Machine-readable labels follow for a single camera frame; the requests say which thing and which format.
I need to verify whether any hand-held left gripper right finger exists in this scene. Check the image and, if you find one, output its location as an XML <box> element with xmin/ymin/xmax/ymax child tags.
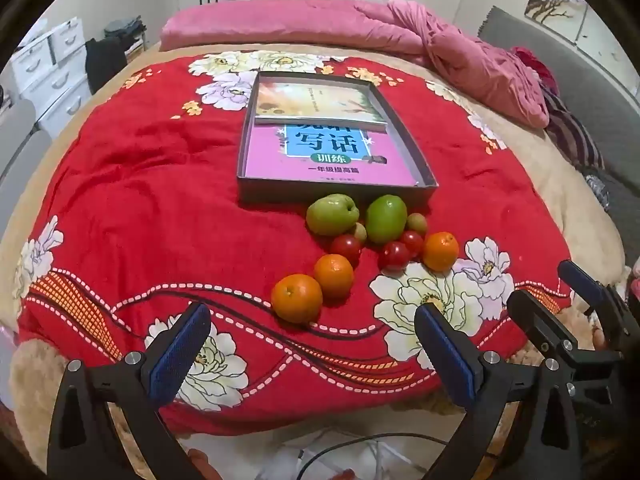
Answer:
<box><xmin>414</xmin><ymin>302</ymin><xmax>583</xmax><ymax>480</ymax></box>

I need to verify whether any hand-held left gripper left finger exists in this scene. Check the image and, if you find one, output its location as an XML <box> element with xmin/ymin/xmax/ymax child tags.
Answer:
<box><xmin>47</xmin><ymin>302</ymin><xmax>213</xmax><ymax>480</ymax></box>

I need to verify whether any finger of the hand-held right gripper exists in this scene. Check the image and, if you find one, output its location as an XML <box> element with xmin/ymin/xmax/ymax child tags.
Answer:
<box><xmin>557</xmin><ymin>259</ymin><xmax>626</xmax><ymax>323</ymax></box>
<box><xmin>506</xmin><ymin>289</ymin><xmax>576</xmax><ymax>361</ymax></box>

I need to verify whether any orange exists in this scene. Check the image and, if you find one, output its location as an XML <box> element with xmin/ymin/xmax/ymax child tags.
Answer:
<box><xmin>314</xmin><ymin>254</ymin><xmax>355</xmax><ymax>301</ymax></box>
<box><xmin>423</xmin><ymin>231</ymin><xmax>460</xmax><ymax>272</ymax></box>
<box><xmin>271</xmin><ymin>273</ymin><xmax>324</xmax><ymax>324</ymax></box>

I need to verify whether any red cherry tomato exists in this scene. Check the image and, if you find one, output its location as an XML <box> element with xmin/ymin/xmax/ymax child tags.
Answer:
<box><xmin>400</xmin><ymin>230</ymin><xmax>426</xmax><ymax>256</ymax></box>
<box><xmin>381</xmin><ymin>241</ymin><xmax>412</xmax><ymax>271</ymax></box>
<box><xmin>330</xmin><ymin>234</ymin><xmax>363</xmax><ymax>265</ymax></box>

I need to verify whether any smooth green fruit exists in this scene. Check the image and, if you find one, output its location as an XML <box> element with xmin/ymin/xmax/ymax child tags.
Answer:
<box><xmin>365</xmin><ymin>195</ymin><xmax>409</xmax><ymax>245</ymax></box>

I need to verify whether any green apple with dimple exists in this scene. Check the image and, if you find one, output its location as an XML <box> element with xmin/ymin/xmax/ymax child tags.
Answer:
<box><xmin>306</xmin><ymin>194</ymin><xmax>360</xmax><ymax>237</ymax></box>

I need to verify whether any grey cardboard box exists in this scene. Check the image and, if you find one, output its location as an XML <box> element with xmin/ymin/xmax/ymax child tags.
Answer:
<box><xmin>236</xmin><ymin>72</ymin><xmax>440</xmax><ymax>206</ymax></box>

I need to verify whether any striped cloth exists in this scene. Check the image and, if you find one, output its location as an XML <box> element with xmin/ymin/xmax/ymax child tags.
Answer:
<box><xmin>542</xmin><ymin>87</ymin><xmax>606</xmax><ymax>171</ymax></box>

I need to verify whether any red floral blanket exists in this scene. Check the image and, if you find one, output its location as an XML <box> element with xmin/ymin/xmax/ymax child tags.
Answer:
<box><xmin>15</xmin><ymin>50</ymin><xmax>576</xmax><ymax>436</ymax></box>

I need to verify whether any grey headboard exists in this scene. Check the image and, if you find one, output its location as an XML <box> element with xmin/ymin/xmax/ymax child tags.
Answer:
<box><xmin>477</xmin><ymin>5</ymin><xmax>640</xmax><ymax>261</ymax></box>

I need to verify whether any pink book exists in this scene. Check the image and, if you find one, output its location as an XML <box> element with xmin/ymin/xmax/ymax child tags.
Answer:
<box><xmin>244</xmin><ymin>122</ymin><xmax>421</xmax><ymax>186</ymax></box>

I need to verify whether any red pillow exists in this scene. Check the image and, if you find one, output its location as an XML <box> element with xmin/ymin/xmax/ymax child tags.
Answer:
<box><xmin>510</xmin><ymin>46</ymin><xmax>558</xmax><ymax>96</ymax></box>

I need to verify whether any pink duvet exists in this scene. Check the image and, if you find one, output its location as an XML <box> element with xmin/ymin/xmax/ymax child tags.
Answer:
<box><xmin>160</xmin><ymin>0</ymin><xmax>551</xmax><ymax>128</ymax></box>

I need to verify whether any yellow book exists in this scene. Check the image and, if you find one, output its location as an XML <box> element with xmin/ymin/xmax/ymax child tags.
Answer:
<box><xmin>255</xmin><ymin>77</ymin><xmax>388</xmax><ymax>131</ymax></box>

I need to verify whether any black bag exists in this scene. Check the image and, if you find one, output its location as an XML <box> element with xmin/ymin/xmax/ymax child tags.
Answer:
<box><xmin>85</xmin><ymin>37</ymin><xmax>128</xmax><ymax>96</ymax></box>

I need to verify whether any white drawer cabinet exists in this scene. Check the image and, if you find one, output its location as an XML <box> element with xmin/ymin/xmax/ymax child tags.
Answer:
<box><xmin>11</xmin><ymin>16</ymin><xmax>93</xmax><ymax>138</ymax></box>

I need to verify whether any dark clothes bundle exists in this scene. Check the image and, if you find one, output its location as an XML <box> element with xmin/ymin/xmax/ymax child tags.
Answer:
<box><xmin>106</xmin><ymin>19</ymin><xmax>146</xmax><ymax>42</ymax></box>

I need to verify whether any black cable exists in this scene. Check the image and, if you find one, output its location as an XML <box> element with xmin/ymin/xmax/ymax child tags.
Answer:
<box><xmin>295</xmin><ymin>432</ymin><xmax>451</xmax><ymax>463</ymax></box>

